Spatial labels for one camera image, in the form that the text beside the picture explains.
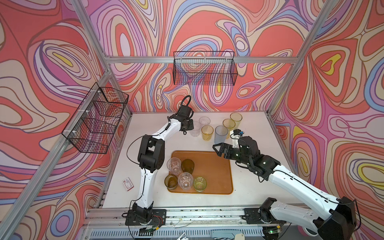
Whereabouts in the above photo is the tall light green glass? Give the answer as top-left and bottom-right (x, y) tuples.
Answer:
(230, 112), (243, 129)

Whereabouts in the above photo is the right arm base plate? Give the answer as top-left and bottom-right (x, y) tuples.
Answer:
(241, 208), (287, 225)

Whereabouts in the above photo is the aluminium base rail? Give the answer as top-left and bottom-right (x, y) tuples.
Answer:
(80, 205), (334, 232)

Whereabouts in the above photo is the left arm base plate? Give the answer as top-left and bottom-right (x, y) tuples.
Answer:
(122, 209), (167, 227)

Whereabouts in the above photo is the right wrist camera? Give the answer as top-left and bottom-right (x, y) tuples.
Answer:
(231, 129), (244, 139)

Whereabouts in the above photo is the clear glass back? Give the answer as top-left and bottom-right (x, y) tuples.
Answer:
(178, 172), (194, 190)

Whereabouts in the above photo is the short amber textured glass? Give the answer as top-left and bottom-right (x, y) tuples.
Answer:
(164, 175), (178, 190)

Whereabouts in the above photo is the black wire basket back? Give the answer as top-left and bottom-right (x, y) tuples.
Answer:
(173, 50), (238, 86)

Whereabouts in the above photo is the tall yellow glass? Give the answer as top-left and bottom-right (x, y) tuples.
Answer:
(223, 119), (236, 139)

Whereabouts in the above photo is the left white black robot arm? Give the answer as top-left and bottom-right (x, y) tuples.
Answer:
(132, 105), (194, 223)

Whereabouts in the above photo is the black wire basket left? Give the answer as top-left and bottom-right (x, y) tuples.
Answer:
(62, 83), (129, 154)

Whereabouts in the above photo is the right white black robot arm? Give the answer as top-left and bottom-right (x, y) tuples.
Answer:
(213, 137), (358, 240)

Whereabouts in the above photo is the black wire basket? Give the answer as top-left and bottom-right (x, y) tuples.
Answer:
(173, 50), (238, 86)
(62, 83), (129, 154)

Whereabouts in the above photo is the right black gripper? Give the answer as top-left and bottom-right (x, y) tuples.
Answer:
(212, 142), (252, 166)

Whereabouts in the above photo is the tall olive textured glass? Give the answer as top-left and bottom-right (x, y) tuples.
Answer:
(181, 159), (195, 175)

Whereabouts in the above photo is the clear faceted glass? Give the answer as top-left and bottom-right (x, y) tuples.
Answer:
(167, 158), (183, 176)

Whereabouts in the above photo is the pale green glass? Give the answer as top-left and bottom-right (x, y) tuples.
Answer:
(193, 177), (208, 192)

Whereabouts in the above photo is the small red white card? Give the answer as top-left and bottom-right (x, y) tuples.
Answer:
(123, 177), (134, 191)

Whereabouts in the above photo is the tall clear glass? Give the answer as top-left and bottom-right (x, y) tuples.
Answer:
(189, 121), (202, 138)

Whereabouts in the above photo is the blue textured glass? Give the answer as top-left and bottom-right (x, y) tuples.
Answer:
(214, 125), (229, 145)

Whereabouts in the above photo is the brown plastic tray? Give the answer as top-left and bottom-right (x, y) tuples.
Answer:
(171, 151), (234, 195)

